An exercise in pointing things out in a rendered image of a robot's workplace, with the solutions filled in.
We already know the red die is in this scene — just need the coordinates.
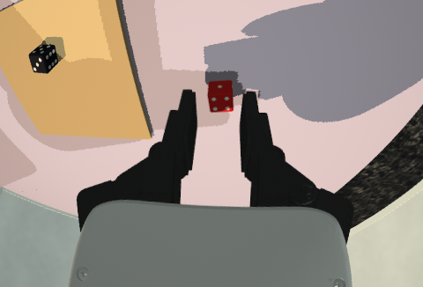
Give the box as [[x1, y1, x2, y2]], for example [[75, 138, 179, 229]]
[[207, 80, 234, 113]]

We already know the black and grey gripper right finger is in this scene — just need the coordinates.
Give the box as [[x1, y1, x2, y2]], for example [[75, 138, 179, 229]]
[[240, 92, 354, 244]]

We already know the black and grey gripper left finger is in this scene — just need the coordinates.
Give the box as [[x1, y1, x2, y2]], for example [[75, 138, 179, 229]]
[[77, 90, 197, 232]]

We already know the orange mat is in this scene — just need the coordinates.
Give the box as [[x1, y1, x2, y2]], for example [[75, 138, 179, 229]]
[[0, 0, 152, 140]]

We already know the black die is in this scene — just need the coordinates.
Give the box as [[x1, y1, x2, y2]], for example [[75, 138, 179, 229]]
[[28, 45, 58, 74]]

